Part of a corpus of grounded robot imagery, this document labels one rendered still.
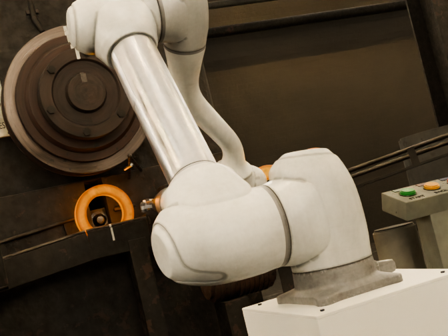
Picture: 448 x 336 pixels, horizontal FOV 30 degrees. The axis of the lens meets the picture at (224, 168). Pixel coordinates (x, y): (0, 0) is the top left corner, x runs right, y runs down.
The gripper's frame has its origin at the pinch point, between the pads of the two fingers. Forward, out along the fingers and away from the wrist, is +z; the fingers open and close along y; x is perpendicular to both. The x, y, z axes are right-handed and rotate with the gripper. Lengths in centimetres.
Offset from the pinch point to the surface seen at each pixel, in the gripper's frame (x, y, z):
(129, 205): 0.7, -3.1, 11.3
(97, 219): -2.1, -11.9, 19.6
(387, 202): -10, 45, -59
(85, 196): 6.2, -15.9, 11.7
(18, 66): 49, -28, 13
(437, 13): 81, 328, 270
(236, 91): 77, 311, 627
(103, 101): 33.4, -6.8, 2.4
